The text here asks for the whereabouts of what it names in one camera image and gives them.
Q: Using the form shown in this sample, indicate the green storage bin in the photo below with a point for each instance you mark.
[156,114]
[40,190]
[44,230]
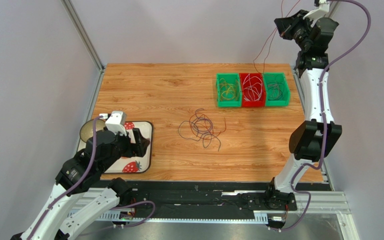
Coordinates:
[277,90]
[228,90]

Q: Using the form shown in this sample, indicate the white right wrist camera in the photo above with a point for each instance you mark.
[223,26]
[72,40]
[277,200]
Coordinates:
[322,7]

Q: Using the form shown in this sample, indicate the aluminium frame post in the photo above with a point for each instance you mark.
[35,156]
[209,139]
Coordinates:
[333,7]
[76,20]

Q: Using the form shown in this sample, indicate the aluminium frame post right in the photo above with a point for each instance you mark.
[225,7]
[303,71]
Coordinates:
[333,7]

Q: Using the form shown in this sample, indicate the red storage bin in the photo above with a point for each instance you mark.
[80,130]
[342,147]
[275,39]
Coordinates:
[253,90]

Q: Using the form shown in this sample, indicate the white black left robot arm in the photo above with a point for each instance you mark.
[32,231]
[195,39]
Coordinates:
[77,176]

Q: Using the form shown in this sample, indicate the clear glass bowl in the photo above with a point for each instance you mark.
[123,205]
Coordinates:
[86,130]

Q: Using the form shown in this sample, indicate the green storage bin right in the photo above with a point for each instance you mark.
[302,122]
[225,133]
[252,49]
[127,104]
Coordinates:
[277,90]

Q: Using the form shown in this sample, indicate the green storage bin left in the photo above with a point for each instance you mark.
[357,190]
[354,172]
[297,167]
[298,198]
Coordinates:
[228,90]

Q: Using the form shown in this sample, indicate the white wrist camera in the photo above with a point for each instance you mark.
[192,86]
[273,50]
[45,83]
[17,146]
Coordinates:
[322,7]
[115,122]

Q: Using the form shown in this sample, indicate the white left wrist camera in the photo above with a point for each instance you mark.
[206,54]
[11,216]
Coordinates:
[115,122]

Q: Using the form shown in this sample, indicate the aluminium frame post left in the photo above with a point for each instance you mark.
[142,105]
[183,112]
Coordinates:
[76,20]

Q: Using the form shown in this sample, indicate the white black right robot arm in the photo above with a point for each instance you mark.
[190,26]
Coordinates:
[317,135]

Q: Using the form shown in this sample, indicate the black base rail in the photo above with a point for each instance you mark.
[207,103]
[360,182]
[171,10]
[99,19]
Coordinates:
[201,200]

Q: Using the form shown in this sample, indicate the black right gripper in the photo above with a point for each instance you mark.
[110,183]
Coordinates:
[285,25]

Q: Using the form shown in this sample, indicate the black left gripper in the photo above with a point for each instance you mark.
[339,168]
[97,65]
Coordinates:
[141,143]

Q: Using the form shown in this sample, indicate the white strawberry print tray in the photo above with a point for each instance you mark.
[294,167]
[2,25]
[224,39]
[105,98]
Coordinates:
[133,165]

